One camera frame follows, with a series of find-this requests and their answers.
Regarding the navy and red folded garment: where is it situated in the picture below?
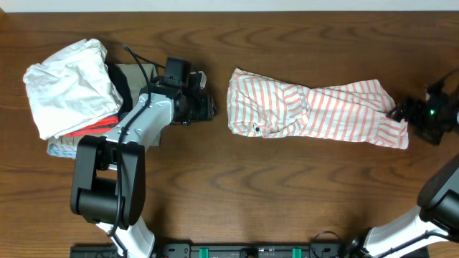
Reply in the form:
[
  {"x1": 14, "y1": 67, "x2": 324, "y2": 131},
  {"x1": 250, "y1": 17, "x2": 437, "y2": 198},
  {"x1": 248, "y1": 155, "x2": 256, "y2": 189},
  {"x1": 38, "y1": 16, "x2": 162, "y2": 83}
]
[{"x1": 65, "y1": 63, "x2": 133, "y2": 137}]

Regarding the olive green folded garment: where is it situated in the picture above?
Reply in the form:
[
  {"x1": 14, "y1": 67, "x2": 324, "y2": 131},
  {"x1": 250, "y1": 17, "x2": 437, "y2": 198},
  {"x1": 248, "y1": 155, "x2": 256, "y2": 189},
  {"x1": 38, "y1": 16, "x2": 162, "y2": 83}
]
[{"x1": 47, "y1": 63, "x2": 157, "y2": 146}]

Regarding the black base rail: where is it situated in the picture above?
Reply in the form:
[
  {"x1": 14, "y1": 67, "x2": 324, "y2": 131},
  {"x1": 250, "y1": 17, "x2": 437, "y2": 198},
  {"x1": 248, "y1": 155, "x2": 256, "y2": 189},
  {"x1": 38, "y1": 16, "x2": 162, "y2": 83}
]
[{"x1": 70, "y1": 236, "x2": 371, "y2": 258}]

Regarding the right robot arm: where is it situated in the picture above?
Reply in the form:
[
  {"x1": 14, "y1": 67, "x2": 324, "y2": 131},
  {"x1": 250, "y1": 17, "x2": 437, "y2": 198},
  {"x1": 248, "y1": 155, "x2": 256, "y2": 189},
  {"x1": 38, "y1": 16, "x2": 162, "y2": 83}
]
[{"x1": 339, "y1": 80, "x2": 458, "y2": 257}]

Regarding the white crumpled garment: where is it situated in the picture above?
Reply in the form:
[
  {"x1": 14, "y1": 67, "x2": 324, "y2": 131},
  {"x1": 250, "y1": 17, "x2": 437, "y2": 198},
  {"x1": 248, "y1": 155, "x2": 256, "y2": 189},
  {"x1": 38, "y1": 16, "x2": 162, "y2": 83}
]
[{"x1": 23, "y1": 39, "x2": 123, "y2": 140}]

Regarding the red white striped shirt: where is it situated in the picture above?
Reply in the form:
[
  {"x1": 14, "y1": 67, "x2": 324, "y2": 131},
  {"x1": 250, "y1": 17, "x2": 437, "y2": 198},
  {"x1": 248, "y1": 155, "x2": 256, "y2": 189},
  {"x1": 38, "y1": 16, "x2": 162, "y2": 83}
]
[{"x1": 227, "y1": 69, "x2": 409, "y2": 150}]

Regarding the light blue folded garment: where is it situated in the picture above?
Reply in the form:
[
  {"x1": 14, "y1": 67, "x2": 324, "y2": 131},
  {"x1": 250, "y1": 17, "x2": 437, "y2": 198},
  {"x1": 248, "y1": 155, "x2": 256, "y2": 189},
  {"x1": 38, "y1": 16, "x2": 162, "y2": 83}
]
[{"x1": 47, "y1": 143, "x2": 77, "y2": 159}]

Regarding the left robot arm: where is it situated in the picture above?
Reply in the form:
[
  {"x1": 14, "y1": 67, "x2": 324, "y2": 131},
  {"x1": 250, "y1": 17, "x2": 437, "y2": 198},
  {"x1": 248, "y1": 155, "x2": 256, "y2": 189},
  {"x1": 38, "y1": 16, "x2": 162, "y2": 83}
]
[{"x1": 70, "y1": 58, "x2": 217, "y2": 257}]

